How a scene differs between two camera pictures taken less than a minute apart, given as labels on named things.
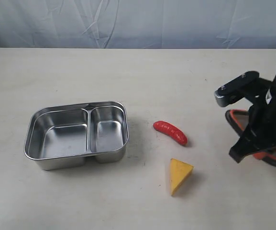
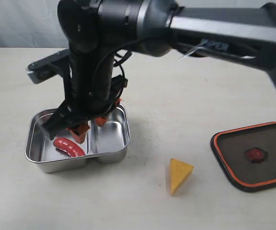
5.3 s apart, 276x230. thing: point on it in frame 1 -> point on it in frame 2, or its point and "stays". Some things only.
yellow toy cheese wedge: (180, 171) stays
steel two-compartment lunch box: (64, 137) stays
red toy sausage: (171, 130) -> (73, 149)
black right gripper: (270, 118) -> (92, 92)
